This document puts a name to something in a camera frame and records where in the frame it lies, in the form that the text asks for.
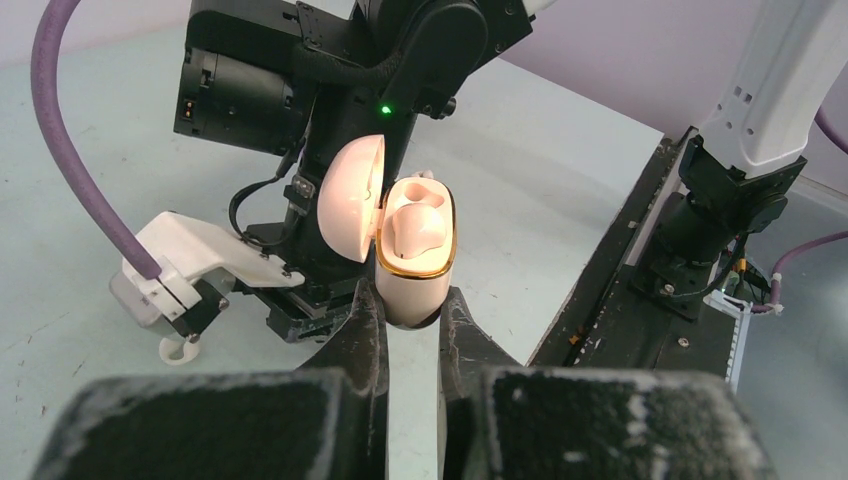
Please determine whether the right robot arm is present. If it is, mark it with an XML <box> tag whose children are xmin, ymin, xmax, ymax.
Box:
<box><xmin>174</xmin><ymin>1</ymin><xmax>847</xmax><ymax>342</ymax></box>

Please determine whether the pink earbud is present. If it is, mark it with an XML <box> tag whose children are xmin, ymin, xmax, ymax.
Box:
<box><xmin>390</xmin><ymin>203</ymin><xmax>447</xmax><ymax>259</ymax></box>

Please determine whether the pink earbud charging case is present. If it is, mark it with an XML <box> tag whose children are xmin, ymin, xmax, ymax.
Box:
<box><xmin>317</xmin><ymin>135</ymin><xmax>458</xmax><ymax>328</ymax></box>

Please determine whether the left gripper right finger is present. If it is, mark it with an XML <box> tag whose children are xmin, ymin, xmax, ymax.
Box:
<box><xmin>440</xmin><ymin>287</ymin><xmax>776</xmax><ymax>479</ymax></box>

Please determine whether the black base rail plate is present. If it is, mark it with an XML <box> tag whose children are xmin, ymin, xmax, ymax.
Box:
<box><xmin>528</xmin><ymin>138</ymin><xmax>733</xmax><ymax>378</ymax></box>

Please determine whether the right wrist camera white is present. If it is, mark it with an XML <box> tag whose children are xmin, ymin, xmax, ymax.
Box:
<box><xmin>109</xmin><ymin>212</ymin><xmax>304</xmax><ymax>341</ymax></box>

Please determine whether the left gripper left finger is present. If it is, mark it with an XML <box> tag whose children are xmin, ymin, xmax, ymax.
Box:
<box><xmin>33</xmin><ymin>280</ymin><xmax>389</xmax><ymax>479</ymax></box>

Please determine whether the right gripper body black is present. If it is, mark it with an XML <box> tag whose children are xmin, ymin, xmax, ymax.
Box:
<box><xmin>245</xmin><ymin>155</ymin><xmax>365</xmax><ymax>343</ymax></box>

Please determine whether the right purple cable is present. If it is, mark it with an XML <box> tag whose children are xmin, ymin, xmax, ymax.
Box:
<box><xmin>30</xmin><ymin>0</ymin><xmax>164</xmax><ymax>282</ymax></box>

